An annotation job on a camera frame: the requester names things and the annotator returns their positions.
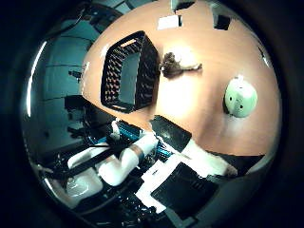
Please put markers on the white round plush toy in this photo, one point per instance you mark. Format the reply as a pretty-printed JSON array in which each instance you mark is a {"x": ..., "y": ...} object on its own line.
[{"x": 240, "y": 98}]

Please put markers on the brown furry plush toy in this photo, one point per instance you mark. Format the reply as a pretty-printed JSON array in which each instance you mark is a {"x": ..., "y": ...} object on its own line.
[{"x": 172, "y": 68}]

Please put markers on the black plastic mesh basket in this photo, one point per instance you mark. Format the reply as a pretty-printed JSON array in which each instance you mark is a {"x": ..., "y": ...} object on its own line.
[{"x": 146, "y": 76}]

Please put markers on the black box device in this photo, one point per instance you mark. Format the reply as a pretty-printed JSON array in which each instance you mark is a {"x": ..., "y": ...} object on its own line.
[{"x": 77, "y": 103}]

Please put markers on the white paper label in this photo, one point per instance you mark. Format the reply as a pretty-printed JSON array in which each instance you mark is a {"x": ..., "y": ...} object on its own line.
[{"x": 168, "y": 22}]

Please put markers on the black square block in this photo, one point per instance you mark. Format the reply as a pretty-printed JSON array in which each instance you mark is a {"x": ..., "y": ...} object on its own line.
[{"x": 222, "y": 22}]

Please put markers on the blue ribbed metal rail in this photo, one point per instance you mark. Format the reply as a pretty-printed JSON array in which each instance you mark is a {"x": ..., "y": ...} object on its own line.
[{"x": 131, "y": 130}]

